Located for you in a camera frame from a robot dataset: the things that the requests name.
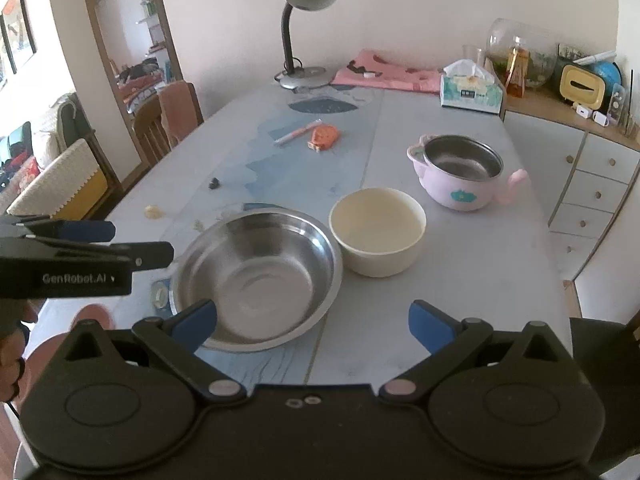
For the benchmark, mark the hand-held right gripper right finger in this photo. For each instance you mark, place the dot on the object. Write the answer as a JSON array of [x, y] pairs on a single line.
[[430, 322]]

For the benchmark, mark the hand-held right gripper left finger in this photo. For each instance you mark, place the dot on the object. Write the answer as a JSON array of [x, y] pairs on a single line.
[[197, 322]]

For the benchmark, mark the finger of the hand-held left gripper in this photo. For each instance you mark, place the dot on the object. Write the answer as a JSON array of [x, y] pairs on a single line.
[[90, 231], [150, 255]]

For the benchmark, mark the pink fish-shaped plate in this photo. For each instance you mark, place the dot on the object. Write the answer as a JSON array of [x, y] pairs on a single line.
[[95, 316]]

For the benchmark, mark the stainless steel bowl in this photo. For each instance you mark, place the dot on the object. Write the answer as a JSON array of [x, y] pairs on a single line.
[[260, 280]]

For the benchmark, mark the cream bowl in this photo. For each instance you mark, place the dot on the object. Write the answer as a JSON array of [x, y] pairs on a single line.
[[375, 225]]

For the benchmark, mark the pink pot with steel insert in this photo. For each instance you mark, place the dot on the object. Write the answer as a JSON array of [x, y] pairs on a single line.
[[460, 195]]

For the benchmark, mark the person's left hand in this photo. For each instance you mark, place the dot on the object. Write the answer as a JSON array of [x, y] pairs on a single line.
[[10, 360]]

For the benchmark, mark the clear tape roll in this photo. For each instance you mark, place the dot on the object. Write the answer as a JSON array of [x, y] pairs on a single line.
[[161, 295]]

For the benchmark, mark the sofa with cream cover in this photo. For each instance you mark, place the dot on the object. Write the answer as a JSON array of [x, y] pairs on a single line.
[[60, 180]]

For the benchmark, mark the small dark object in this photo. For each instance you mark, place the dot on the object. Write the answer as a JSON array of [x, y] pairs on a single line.
[[215, 183]]

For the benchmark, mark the wooden chair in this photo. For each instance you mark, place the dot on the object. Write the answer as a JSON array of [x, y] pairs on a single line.
[[147, 130]]

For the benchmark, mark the pink towel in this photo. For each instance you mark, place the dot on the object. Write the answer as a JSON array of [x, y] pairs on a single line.
[[175, 110]]

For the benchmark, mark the pink white pen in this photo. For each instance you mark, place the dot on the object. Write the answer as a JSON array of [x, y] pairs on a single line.
[[297, 133]]

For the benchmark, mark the orange tape measure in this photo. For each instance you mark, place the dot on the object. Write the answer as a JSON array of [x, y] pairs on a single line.
[[324, 137]]

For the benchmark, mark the white drawer cabinet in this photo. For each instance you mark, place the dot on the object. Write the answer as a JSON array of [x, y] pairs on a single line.
[[595, 180]]

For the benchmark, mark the tissue box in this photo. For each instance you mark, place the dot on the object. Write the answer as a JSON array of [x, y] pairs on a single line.
[[470, 95]]

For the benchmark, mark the pink printed cloth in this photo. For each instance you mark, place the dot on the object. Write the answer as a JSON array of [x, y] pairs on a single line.
[[390, 72]]

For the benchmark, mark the amber liquid bottle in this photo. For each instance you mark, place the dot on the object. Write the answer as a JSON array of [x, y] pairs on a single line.
[[516, 72]]

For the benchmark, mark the small white charger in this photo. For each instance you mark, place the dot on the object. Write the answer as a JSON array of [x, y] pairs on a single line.
[[600, 117]]

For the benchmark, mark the clear glass cup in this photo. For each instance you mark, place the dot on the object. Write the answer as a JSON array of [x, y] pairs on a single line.
[[472, 55]]

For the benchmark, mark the yellow tissue holder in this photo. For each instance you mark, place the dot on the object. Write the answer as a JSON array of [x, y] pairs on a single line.
[[582, 87]]

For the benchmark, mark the clear acrylic holder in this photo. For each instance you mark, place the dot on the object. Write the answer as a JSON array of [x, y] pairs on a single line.
[[617, 102]]

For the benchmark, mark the round glass jar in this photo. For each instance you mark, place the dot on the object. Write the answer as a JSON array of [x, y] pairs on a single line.
[[542, 55]]

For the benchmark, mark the blue globe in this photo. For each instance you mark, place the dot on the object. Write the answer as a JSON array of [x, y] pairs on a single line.
[[611, 76]]

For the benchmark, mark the wooden door frame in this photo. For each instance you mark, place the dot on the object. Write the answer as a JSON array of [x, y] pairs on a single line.
[[170, 35]]

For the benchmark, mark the dark framed wall painting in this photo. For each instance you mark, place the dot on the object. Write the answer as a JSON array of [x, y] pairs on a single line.
[[20, 25]]

